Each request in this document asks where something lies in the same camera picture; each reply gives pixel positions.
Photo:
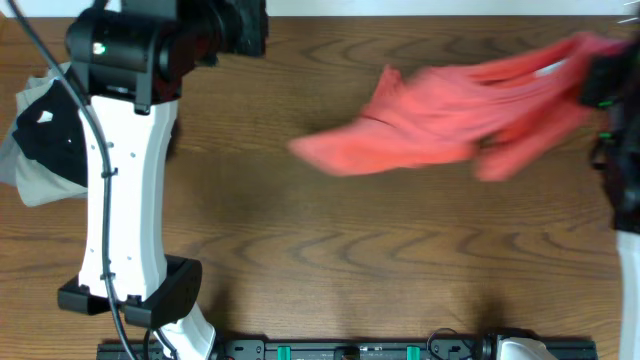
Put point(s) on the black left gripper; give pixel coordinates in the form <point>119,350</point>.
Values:
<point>253,19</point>

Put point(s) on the black polo shirt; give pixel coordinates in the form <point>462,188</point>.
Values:
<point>50,132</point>

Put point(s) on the khaki folded shirt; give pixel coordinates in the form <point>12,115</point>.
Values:
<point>36,184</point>

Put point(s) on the red soccer t-shirt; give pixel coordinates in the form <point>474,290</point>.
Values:
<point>504,113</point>

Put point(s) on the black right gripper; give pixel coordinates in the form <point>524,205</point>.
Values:
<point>610,74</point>

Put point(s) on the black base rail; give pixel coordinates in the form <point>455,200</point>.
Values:
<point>440,349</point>

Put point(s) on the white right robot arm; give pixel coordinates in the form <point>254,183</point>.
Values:
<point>615,156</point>

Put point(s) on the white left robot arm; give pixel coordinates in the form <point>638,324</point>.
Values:
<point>131,64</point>

